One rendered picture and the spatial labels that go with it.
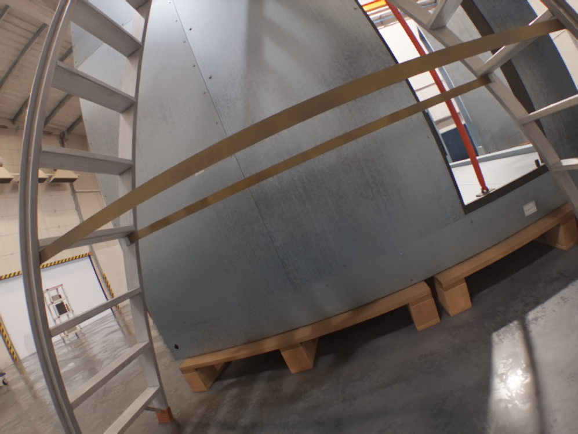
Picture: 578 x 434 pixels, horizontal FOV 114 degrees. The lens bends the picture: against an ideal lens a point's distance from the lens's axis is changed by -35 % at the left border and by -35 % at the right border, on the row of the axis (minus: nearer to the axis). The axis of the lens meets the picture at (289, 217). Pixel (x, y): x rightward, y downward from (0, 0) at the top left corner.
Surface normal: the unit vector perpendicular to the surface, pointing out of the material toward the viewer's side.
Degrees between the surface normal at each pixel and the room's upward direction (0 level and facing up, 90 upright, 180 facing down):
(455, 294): 90
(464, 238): 90
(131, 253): 93
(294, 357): 90
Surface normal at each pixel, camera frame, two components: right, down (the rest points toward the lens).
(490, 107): -0.48, 0.22
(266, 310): -0.18, 0.09
